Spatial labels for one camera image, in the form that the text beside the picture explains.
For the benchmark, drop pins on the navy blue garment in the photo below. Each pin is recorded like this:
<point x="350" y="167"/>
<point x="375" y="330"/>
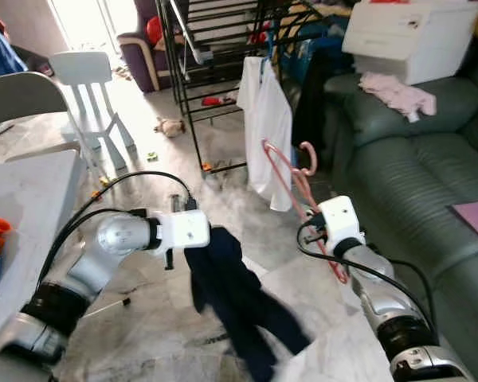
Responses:
<point x="231" y="294"/>

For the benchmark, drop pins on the pink clothes hanger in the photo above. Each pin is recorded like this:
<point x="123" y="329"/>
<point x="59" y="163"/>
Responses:
<point x="314" y="155"/>

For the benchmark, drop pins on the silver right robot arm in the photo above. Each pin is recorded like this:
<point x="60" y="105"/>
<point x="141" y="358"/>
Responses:
<point x="390" y="310"/>

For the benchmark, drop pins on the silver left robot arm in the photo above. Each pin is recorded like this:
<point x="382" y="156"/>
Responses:
<point x="103" y="247"/>

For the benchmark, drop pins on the white garment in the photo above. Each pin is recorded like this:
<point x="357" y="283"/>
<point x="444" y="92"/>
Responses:
<point x="267" y="135"/>

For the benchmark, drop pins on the green leather sofa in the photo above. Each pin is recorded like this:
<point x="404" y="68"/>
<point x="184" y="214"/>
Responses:
<point x="414" y="183"/>

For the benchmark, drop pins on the black garment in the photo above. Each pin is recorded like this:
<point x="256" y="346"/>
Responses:
<point x="312" y="103"/>

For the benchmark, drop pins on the beige stuffed toy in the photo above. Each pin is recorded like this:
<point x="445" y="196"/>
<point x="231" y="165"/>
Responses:
<point x="171" y="127"/>

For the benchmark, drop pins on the white folding table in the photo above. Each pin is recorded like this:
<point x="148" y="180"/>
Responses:
<point x="24" y="207"/>

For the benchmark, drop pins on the pink garment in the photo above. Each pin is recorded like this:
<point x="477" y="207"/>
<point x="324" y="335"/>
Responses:
<point x="398" y="95"/>

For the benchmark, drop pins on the purple cloth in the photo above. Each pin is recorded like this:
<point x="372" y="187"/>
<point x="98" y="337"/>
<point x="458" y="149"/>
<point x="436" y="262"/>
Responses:
<point x="474" y="223"/>

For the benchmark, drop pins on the black metal drying rack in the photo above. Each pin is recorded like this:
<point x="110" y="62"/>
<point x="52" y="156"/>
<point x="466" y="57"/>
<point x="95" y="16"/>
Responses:
<point x="179" y="79"/>

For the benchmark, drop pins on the blue suitcase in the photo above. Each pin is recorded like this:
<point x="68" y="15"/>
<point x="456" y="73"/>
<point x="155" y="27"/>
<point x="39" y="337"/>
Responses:
<point x="303" y="44"/>

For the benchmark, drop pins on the purple armchair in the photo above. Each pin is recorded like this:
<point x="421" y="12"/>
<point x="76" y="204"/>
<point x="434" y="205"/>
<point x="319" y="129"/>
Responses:
<point x="139" y="56"/>

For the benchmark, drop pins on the light blue kids chair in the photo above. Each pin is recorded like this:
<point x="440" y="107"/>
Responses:
<point x="84" y="68"/>

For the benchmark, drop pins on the white drawer unit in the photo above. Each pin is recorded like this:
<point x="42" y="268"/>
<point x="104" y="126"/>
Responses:
<point x="414" y="40"/>

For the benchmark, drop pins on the grey folding chair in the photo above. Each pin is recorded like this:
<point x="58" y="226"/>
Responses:
<point x="24" y="95"/>

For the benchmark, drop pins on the dark blue towel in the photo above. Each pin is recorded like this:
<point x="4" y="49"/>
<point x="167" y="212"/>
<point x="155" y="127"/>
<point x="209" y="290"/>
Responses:
<point x="4" y="48"/>

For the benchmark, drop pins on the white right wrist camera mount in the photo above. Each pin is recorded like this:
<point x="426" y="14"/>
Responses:
<point x="341" y="221"/>

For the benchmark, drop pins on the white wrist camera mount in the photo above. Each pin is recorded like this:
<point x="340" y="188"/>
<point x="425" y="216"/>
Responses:
<point x="183" y="231"/>
<point x="341" y="221"/>

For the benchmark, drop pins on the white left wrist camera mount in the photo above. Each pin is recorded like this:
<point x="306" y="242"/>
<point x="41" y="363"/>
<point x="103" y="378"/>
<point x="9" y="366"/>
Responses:
<point x="183" y="231"/>

